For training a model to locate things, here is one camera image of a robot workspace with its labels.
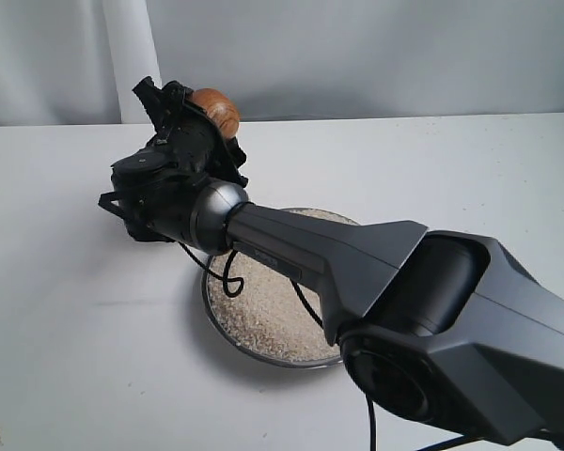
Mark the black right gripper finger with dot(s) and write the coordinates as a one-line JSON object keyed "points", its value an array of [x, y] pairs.
{"points": [[225, 161], [181, 129]]}

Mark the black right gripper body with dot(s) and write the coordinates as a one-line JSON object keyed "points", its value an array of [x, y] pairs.
{"points": [[155, 189]]}

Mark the brown wooden cup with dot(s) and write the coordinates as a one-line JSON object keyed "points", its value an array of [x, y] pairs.
{"points": [[220, 109]]}

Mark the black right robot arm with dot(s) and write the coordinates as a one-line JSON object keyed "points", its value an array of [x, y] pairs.
{"points": [[441, 328]]}

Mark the rice in steel basin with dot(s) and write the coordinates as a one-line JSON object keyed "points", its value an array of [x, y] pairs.
{"points": [[258, 315]]}

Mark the large steel basin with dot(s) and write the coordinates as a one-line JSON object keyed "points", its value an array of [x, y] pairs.
{"points": [[207, 300]]}

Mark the white backdrop curtain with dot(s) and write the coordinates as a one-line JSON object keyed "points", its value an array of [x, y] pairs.
{"points": [[76, 62]]}

